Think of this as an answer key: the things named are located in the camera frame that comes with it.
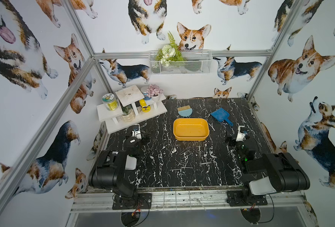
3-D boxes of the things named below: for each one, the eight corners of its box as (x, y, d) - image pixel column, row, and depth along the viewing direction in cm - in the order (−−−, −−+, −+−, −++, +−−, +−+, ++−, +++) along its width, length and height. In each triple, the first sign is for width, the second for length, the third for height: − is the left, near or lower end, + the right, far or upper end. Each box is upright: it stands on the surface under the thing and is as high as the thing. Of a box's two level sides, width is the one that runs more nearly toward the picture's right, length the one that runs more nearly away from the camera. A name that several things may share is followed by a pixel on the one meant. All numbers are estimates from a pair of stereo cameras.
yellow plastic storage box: (173, 141, 99) (173, 137, 94) (173, 122, 109) (173, 118, 105) (209, 141, 99) (210, 137, 94) (206, 122, 109) (207, 117, 104)
